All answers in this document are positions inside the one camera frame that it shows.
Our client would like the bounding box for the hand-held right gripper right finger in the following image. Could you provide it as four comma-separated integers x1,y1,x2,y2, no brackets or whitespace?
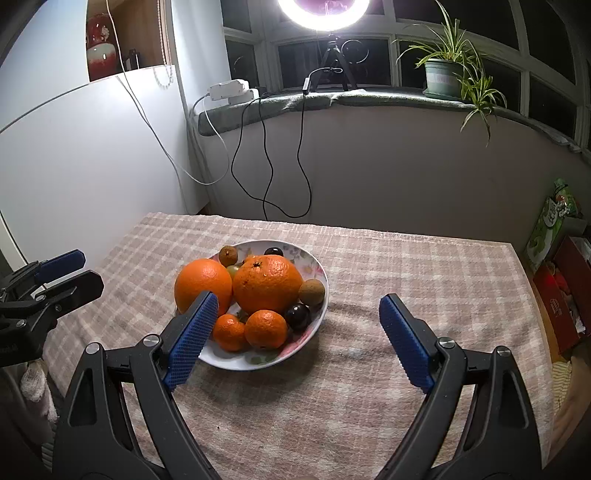
373,294,542,480

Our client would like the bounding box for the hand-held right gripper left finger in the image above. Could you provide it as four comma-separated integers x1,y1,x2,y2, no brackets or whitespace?
52,291,223,480

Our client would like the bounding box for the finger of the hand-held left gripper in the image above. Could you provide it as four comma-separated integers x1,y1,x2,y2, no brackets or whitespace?
41,270,105,320
32,249,86,284

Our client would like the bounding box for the tangerine with stem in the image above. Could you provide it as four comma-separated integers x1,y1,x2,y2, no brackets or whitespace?
212,314,247,352

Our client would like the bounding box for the large smooth orange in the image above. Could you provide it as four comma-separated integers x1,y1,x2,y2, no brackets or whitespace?
174,259,233,317

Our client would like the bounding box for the floral rimmed white plate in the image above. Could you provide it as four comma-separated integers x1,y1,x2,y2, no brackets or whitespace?
196,240,329,371

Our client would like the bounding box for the large bumpy orange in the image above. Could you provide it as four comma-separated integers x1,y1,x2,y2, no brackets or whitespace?
232,254,304,315

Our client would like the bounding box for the plaid beige blanket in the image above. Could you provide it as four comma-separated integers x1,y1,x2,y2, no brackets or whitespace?
46,212,555,480

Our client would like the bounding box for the white cabinet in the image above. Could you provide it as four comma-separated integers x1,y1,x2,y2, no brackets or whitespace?
0,65,211,278

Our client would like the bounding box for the red box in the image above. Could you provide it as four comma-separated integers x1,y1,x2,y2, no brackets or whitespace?
533,237,591,354

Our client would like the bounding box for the pale cloth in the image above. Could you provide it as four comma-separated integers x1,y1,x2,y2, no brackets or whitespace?
551,360,591,416

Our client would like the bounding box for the green printed bag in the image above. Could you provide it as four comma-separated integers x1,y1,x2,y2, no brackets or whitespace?
526,179,580,273

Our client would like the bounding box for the red vase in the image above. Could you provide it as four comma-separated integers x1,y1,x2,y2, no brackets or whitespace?
87,13,117,83

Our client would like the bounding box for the white power strip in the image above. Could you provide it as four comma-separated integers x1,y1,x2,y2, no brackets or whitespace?
208,79,260,103

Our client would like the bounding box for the grey window sill cushion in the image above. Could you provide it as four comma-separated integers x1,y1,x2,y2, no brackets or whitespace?
196,88,591,155

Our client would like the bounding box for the wooden shelf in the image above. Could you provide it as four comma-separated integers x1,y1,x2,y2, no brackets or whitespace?
85,0,175,84

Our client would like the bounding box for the potted spider plant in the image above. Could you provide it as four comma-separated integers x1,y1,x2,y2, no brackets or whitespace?
392,0,509,147

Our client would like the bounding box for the black tripod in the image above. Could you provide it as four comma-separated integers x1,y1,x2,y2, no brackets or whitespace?
315,32,358,90

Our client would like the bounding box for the long white cable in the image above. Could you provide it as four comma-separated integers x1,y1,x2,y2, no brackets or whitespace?
105,0,232,185

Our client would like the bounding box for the white power cord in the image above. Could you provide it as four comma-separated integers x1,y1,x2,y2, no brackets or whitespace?
187,92,211,139

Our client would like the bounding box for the black cable with inline controller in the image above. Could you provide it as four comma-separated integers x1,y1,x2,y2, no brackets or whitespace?
231,67,340,219

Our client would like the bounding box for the window with white frame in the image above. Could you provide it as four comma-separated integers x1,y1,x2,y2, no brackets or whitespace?
219,0,591,153

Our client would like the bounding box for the ring light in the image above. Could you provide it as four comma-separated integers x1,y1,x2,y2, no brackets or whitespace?
277,0,372,33

